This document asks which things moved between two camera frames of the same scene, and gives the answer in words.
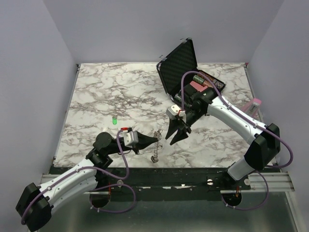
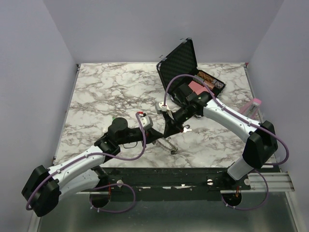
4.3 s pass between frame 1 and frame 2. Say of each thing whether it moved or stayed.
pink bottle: stayed
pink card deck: stayed
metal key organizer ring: moved
